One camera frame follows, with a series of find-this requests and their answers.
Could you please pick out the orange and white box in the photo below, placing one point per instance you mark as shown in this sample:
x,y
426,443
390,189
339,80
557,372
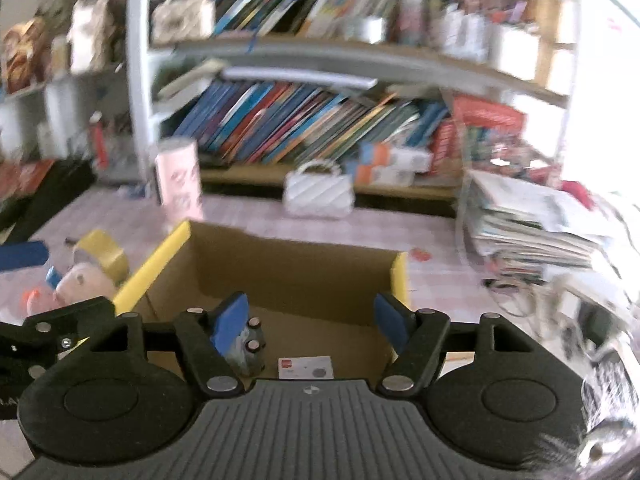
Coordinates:
x,y
400,156
385,175

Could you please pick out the white side shelf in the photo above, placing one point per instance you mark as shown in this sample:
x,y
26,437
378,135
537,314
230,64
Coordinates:
x,y
60,105

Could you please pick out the red book box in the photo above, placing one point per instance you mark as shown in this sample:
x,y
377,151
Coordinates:
x,y
487,115

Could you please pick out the white quilted handbag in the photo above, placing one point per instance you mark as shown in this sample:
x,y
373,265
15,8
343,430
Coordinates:
x,y
320,195

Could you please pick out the stack of papers and magazines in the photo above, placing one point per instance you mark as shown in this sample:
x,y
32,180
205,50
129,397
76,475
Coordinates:
x,y
525,225

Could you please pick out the red packet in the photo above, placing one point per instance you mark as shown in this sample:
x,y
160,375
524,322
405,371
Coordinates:
x,y
20,177

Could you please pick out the beige handbag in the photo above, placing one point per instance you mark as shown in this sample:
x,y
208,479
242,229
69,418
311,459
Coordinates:
x,y
182,15

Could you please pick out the pink plush toy orange tuft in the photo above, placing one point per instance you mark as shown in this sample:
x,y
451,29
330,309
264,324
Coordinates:
x,y
35,302

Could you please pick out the white bookshelf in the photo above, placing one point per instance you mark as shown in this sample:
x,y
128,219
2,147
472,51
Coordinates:
x,y
137,85

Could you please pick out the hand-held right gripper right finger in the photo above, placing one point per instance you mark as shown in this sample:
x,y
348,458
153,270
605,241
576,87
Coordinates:
x,y
391,325

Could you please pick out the yellow-edged cardboard box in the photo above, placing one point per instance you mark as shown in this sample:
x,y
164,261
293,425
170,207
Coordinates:
x,y
300,270

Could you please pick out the small dark bottles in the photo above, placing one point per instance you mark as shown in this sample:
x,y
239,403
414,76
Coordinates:
x,y
250,355

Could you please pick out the row of colourful leaning books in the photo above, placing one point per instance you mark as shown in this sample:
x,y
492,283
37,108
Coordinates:
x,y
280,120

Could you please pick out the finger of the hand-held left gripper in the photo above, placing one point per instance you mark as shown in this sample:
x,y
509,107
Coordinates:
x,y
60,322
22,256

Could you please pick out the white card with red mark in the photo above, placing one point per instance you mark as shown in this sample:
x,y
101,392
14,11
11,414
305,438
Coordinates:
x,y
310,367

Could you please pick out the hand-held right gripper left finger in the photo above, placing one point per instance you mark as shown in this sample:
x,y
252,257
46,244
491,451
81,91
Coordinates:
x,y
229,325

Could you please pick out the red and white tube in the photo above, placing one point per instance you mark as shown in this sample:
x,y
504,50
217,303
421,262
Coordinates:
x,y
99,142

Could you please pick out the brown figure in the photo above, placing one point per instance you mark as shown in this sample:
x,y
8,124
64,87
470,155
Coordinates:
x,y
25,55

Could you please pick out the small blue crystal toy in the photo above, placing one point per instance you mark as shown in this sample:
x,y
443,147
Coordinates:
x,y
52,277

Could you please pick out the black fabric item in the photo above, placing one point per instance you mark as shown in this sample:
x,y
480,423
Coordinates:
x,y
50,195

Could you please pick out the pink cylindrical canister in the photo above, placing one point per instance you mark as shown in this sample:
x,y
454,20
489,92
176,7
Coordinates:
x,y
177,180

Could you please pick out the white house-shaped box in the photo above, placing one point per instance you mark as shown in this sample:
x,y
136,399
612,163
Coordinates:
x,y
91,35

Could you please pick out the white and pink plush toy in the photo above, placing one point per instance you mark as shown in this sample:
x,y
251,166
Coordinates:
x,y
75,282

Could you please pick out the white storage box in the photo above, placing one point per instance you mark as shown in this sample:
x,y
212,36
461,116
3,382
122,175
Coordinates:
x,y
517,52

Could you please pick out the long flat white book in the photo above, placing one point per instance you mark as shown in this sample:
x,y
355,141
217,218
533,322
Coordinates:
x,y
300,77

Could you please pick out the yellow tape roll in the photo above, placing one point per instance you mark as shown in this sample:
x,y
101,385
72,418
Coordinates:
x,y
107,255

